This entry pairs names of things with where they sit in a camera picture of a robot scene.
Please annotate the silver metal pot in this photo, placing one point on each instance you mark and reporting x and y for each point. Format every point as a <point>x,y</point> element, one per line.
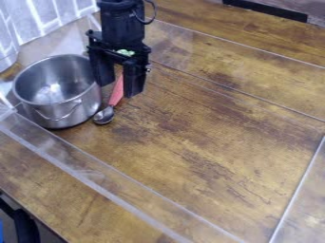
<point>57,91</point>

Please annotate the clear acrylic tray wall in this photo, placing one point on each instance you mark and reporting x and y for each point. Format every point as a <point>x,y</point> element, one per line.
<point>211,159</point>

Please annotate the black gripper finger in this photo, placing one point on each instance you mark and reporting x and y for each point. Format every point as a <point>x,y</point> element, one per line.
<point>101,67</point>
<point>133,77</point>

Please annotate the red handled metal spoon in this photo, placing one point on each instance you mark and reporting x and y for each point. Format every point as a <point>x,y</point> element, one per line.
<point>104,116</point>

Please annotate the black table leg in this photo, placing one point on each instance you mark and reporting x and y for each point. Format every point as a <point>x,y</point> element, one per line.
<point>25,226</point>

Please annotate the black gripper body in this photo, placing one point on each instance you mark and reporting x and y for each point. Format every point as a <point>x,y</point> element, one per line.
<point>121,30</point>

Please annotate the black bar at back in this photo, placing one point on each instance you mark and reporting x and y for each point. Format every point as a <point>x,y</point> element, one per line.
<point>262,8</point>

